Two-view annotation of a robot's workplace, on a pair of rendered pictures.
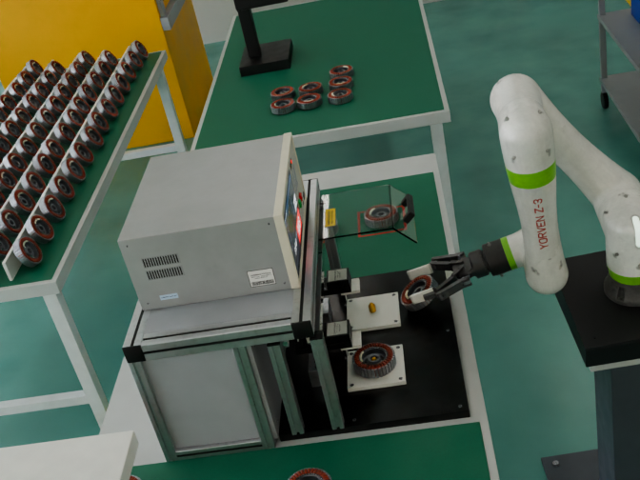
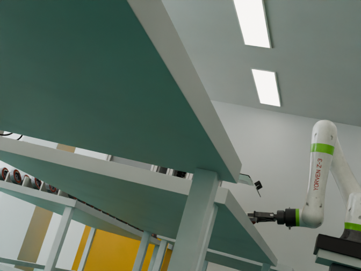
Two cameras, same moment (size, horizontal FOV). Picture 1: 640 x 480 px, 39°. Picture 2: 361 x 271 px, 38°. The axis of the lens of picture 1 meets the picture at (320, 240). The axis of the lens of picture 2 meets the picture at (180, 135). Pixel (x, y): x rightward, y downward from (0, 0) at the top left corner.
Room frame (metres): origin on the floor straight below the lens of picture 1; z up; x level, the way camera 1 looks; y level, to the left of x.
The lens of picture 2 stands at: (-0.75, -0.30, 0.46)
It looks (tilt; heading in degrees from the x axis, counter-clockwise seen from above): 14 degrees up; 11
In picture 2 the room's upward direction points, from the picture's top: 16 degrees clockwise
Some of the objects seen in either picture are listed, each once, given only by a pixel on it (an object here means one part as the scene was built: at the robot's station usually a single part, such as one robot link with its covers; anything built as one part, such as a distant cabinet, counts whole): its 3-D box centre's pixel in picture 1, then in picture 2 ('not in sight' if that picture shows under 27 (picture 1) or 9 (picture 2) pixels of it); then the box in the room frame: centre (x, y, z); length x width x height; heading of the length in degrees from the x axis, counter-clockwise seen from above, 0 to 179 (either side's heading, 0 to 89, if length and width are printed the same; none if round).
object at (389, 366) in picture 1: (374, 360); not in sight; (1.84, -0.07, 0.80); 0.11 x 0.11 x 0.04
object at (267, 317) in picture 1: (232, 260); not in sight; (2.01, 0.23, 1.09); 0.68 x 0.44 x 0.05; 172
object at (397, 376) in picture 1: (375, 367); not in sight; (1.84, -0.07, 0.78); 0.15 x 0.15 x 0.01; 82
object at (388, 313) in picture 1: (372, 312); not in sight; (2.08, -0.10, 0.78); 0.15 x 0.15 x 0.01; 82
